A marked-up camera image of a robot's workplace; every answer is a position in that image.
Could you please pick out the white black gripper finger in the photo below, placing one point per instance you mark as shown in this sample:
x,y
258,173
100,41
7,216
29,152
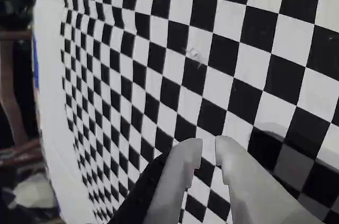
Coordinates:
x,y
169,181

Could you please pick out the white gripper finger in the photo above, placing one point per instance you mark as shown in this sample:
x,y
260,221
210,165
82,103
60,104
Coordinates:
x,y
251,195

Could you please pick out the checkerboard printed white paper mat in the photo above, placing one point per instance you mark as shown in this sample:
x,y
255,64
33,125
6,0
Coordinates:
x,y
238,49

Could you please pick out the blue painter tape strip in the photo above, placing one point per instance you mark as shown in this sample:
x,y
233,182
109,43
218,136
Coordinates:
x,y
36,70

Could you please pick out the brown wooden chair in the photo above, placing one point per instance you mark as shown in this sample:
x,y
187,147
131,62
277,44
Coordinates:
x,y
16,36

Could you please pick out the green leafy houseplant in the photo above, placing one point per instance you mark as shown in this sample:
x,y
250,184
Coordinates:
x,y
16,4

